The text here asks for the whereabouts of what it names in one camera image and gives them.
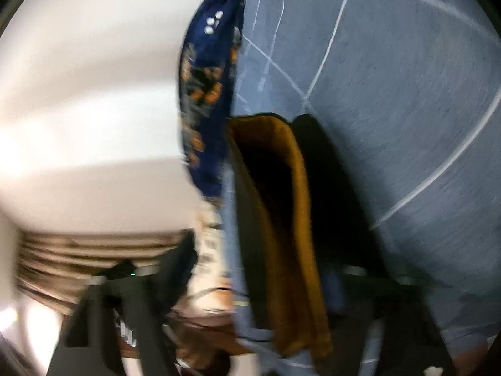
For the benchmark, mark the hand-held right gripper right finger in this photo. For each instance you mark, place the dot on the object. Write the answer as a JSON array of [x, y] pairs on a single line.
[[391, 313]]

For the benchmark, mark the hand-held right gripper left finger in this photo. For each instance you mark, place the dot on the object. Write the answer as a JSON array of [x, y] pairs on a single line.
[[176, 266]]

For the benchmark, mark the black pants with orange lining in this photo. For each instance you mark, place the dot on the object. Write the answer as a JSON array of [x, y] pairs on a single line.
[[282, 211]]

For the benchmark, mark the white orange floral pillow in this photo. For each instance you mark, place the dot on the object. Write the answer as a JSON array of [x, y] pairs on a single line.
[[209, 250]]

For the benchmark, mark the brown bed base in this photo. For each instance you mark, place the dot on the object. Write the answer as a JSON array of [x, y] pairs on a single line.
[[477, 360]]

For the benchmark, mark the beige pleated curtain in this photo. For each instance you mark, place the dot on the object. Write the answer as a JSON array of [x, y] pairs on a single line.
[[78, 254]]

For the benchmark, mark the navy dog print blanket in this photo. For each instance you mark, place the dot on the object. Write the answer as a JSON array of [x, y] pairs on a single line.
[[207, 86]]

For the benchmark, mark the blue checked bedsheet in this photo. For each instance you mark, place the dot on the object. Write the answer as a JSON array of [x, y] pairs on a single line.
[[391, 86]]

